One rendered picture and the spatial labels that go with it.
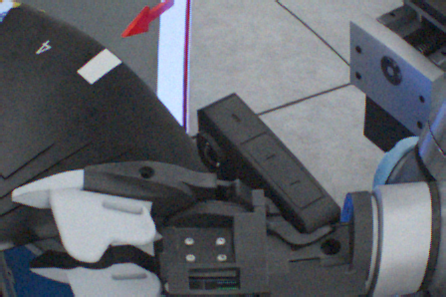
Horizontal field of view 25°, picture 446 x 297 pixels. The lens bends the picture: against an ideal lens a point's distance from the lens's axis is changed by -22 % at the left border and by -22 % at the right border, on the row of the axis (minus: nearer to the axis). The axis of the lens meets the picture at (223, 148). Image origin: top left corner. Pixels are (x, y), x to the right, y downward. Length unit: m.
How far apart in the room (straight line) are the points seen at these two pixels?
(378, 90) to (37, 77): 0.53
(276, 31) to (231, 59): 0.17
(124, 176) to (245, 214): 0.06
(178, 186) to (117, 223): 0.04
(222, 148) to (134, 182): 0.09
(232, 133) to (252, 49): 2.13
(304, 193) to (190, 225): 0.06
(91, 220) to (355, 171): 1.90
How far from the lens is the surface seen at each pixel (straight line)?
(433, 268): 0.64
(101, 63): 0.78
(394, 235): 0.63
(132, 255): 0.68
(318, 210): 0.65
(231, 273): 0.62
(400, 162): 0.83
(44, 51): 0.78
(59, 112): 0.74
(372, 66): 1.19
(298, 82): 2.72
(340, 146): 2.56
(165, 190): 0.62
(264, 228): 0.63
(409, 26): 1.23
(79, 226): 0.62
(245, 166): 0.68
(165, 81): 0.90
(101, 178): 0.63
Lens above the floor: 1.64
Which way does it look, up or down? 40 degrees down
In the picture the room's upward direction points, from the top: 1 degrees clockwise
